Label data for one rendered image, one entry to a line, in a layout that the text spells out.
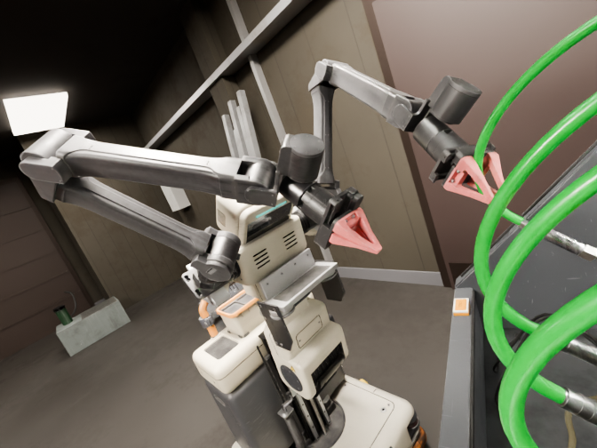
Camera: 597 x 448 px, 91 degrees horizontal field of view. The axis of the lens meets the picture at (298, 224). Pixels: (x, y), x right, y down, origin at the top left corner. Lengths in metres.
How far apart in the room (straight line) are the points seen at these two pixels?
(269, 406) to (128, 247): 5.03
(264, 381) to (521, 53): 1.97
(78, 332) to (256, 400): 4.16
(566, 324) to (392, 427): 1.30
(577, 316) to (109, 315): 5.21
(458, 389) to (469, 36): 1.83
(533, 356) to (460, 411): 0.38
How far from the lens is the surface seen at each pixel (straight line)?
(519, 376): 0.24
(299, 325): 1.03
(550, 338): 0.22
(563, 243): 0.58
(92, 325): 5.26
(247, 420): 1.34
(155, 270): 6.20
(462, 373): 0.65
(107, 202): 0.72
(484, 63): 2.09
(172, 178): 0.57
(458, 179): 0.57
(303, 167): 0.47
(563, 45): 0.51
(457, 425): 0.58
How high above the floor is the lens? 1.40
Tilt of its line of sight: 13 degrees down
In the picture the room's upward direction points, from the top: 21 degrees counter-clockwise
